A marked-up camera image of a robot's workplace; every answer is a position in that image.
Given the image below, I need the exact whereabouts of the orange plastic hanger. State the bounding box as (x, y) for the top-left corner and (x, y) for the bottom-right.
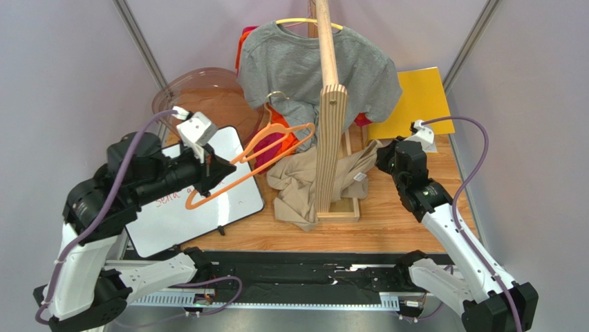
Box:
(185, 120), (316, 210)

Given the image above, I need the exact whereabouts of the beige t shirt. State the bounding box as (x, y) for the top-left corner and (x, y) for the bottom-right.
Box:
(266, 140), (383, 231)

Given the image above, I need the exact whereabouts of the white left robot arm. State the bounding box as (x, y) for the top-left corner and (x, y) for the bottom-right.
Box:
(33, 132), (236, 331)

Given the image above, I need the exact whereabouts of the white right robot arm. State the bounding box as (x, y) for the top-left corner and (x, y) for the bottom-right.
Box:
(375, 138), (539, 331)

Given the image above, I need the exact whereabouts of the grey t shirt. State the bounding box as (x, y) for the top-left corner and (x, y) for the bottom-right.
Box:
(237, 22), (403, 129)

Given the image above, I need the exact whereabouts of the yellow plastic hanger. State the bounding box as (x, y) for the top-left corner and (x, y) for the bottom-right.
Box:
(275, 17), (344, 31)

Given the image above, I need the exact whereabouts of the white board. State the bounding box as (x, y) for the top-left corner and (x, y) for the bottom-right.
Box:
(126, 127), (265, 258)

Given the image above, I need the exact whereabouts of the wooden clothes rack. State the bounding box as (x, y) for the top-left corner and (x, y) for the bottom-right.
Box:
(300, 1), (359, 223)

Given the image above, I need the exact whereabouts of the orange cloth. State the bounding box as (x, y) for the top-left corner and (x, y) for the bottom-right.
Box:
(235, 28), (305, 155)

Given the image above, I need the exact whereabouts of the clear pink plastic bowl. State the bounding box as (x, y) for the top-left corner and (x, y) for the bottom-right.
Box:
(151, 67), (263, 145)

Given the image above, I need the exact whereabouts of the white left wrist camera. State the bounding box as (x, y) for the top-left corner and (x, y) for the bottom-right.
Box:
(173, 107), (218, 164)

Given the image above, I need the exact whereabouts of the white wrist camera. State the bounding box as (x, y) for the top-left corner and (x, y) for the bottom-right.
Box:
(173, 107), (218, 164)
(405, 120), (435, 151)

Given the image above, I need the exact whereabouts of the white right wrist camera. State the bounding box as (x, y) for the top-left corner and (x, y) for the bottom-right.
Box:
(405, 120), (435, 151)

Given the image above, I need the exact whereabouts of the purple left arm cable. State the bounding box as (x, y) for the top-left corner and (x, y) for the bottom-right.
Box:
(35, 108), (244, 326)

